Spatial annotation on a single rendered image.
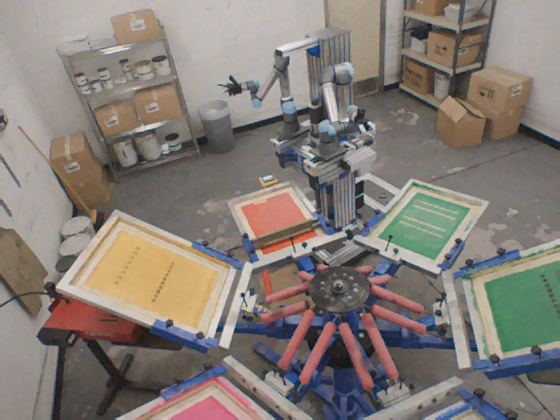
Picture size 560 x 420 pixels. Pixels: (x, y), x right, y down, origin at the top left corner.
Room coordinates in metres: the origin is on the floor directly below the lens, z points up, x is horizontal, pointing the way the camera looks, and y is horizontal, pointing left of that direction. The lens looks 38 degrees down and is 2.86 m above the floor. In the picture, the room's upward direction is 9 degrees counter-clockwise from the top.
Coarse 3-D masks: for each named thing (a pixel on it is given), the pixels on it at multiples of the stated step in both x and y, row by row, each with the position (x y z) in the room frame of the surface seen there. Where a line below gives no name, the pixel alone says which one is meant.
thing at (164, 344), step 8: (144, 328) 1.52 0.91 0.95; (240, 328) 1.42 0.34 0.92; (248, 328) 1.41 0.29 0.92; (256, 328) 1.41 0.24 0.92; (264, 328) 1.40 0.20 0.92; (144, 336) 1.46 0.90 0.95; (152, 336) 1.45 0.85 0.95; (160, 336) 1.44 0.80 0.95; (272, 336) 1.36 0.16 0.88; (288, 336) 1.34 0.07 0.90; (304, 336) 1.31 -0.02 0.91; (120, 344) 1.43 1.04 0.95; (128, 344) 1.42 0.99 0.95; (136, 344) 1.41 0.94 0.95; (144, 344) 1.40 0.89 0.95; (152, 344) 1.40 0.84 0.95; (160, 344) 1.39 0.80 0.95; (168, 344) 1.38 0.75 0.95; (176, 344) 1.37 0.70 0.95
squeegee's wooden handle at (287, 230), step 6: (300, 222) 2.12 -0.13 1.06; (306, 222) 2.11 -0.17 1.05; (312, 222) 2.12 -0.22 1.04; (282, 228) 2.08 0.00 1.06; (288, 228) 2.08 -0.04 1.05; (294, 228) 2.09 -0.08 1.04; (300, 228) 2.10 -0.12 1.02; (306, 228) 2.11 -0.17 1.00; (264, 234) 2.05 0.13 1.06; (270, 234) 2.05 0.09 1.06; (276, 234) 2.06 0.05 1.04; (282, 234) 2.07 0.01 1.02; (288, 234) 2.08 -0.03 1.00; (258, 240) 2.05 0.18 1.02; (264, 240) 2.04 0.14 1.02; (270, 240) 2.05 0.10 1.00
